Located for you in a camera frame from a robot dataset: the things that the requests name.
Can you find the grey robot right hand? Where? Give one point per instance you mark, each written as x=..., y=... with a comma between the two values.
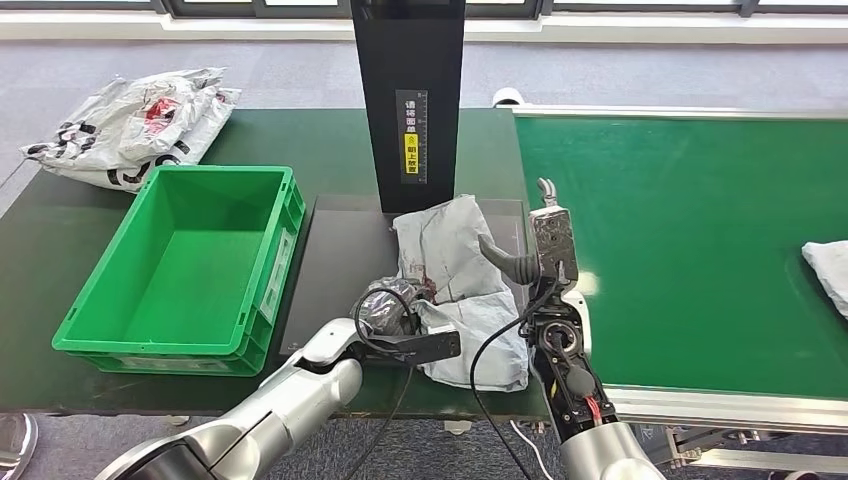
x=513, y=265

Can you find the white table foot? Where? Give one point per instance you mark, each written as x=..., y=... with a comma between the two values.
x=458, y=427

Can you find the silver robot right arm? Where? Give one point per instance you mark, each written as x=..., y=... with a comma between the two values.
x=583, y=397

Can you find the black inbound scanner machine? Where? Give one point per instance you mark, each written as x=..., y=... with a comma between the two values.
x=414, y=99

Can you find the dark green table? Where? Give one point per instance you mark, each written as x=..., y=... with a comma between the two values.
x=298, y=142

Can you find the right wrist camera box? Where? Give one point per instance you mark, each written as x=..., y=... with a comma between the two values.
x=555, y=242

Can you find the green conveyor belt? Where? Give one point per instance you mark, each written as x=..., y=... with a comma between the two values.
x=689, y=232

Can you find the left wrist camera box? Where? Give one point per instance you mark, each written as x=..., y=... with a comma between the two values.
x=424, y=348

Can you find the white window sill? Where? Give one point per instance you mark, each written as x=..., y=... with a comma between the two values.
x=596, y=28

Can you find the white bag with black print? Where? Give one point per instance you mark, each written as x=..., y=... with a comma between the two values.
x=83, y=159

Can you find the grey poly mailer parcel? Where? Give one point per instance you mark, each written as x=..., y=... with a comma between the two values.
x=450, y=258
x=831, y=272

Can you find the white bag with red print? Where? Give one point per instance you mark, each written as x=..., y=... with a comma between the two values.
x=136, y=116

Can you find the green plastic crate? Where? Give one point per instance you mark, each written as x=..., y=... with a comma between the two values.
x=179, y=272

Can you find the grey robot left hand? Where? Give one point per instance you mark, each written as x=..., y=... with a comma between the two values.
x=387, y=308

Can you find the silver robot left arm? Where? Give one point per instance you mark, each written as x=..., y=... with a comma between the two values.
x=265, y=417

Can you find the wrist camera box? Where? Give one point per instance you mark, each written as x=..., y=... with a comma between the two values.
x=555, y=242
x=424, y=348

